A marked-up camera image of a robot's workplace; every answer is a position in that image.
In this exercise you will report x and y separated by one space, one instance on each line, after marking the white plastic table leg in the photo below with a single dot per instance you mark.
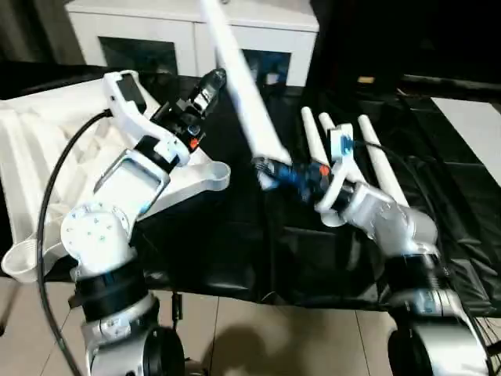
313 141
383 164
246 86
329 125

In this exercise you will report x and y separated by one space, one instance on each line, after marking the white plastic table top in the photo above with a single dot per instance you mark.
47 149

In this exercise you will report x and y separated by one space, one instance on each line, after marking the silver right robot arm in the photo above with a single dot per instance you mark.
391 227

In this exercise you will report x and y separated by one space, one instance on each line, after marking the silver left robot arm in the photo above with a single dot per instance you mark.
102 235

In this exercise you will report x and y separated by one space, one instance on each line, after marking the black work mat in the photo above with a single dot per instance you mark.
313 258

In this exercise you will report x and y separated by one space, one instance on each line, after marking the white cabinet with glass doors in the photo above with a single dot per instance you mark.
156 23

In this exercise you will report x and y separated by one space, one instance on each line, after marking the small yellow box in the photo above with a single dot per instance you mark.
365 79

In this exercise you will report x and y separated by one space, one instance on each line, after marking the white side table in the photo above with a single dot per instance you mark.
473 133

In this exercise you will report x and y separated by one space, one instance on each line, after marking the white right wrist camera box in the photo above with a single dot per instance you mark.
340 145

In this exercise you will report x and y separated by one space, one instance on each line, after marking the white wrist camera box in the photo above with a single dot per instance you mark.
125 90
340 145

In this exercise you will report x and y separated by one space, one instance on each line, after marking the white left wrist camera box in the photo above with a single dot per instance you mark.
125 90

